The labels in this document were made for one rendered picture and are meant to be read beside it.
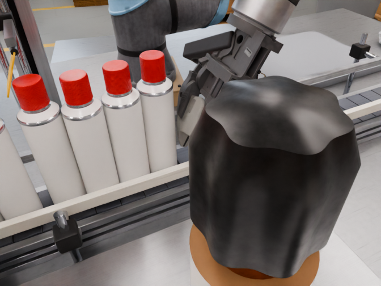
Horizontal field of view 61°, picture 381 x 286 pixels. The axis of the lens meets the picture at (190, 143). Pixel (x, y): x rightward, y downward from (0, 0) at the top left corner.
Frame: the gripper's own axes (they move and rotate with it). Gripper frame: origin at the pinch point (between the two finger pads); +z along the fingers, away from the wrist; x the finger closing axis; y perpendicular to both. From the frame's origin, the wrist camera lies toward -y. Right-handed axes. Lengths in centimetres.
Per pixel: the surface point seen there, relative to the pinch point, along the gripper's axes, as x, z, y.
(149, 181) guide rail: -5.7, 6.1, 4.9
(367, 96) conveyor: 42.5, -18.1, -1.9
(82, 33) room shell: 65, 70, -325
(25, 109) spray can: -23.9, -0.1, 1.2
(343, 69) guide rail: 30.3, -20.6, -2.9
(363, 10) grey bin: 194, -63, -130
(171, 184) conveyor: -0.9, 6.8, 4.0
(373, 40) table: 79, -33, -33
